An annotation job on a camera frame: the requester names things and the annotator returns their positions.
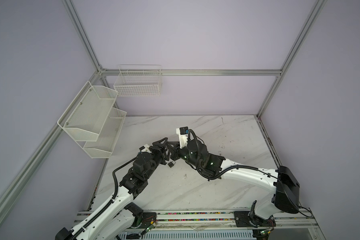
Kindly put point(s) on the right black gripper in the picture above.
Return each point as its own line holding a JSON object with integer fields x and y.
{"x": 174, "y": 150}

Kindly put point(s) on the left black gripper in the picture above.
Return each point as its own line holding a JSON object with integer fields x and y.
{"x": 159, "y": 151}

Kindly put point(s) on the dark grey padlock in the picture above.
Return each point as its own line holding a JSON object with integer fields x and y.
{"x": 171, "y": 164}

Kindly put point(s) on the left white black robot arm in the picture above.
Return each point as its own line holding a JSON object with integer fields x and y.
{"x": 130, "y": 179}

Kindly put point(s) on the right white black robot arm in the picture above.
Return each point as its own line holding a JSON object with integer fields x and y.
{"x": 282, "y": 186}

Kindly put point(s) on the white mesh two-tier shelf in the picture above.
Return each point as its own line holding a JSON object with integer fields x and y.
{"x": 93, "y": 121}

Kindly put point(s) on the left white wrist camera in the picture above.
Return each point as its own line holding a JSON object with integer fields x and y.
{"x": 145, "y": 148}

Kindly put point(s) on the white wire basket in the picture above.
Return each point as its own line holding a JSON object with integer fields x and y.
{"x": 139, "y": 81}

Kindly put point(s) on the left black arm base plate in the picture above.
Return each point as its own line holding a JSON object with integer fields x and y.
{"x": 144, "y": 220}

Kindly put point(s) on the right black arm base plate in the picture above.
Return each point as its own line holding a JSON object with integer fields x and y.
{"x": 246, "y": 219}

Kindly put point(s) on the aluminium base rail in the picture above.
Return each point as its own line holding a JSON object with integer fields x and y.
{"x": 199, "y": 221}

